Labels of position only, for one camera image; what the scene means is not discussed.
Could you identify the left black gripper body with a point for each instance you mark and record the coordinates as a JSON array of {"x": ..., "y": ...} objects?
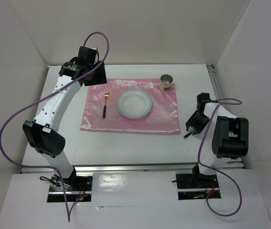
[{"x": 96, "y": 77}]

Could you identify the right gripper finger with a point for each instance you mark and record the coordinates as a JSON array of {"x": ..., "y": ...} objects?
[
  {"x": 195, "y": 132},
  {"x": 188, "y": 127}
]

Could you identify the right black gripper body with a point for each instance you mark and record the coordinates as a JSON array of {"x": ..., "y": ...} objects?
[{"x": 198, "y": 121}]

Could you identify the gold fork dark handle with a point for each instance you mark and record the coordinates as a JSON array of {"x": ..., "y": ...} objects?
[{"x": 106, "y": 96}]

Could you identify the small metal cup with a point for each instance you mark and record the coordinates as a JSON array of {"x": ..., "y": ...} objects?
[{"x": 166, "y": 81}]

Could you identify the pink rose satin cloth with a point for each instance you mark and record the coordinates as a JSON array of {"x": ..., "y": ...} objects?
[{"x": 162, "y": 118}]

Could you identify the white round plate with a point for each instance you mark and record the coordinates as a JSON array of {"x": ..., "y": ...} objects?
[{"x": 134, "y": 103}]

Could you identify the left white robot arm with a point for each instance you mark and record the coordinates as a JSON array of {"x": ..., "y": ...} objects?
[{"x": 42, "y": 132}]

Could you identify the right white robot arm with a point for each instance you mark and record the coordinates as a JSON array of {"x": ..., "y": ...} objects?
[{"x": 225, "y": 138}]

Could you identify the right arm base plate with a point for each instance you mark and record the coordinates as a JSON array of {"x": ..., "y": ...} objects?
[{"x": 190, "y": 188}]

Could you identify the aluminium front rail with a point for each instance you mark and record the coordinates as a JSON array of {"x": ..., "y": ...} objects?
[{"x": 238, "y": 164}]

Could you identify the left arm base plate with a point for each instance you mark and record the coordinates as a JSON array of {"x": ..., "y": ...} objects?
[{"x": 81, "y": 191}]

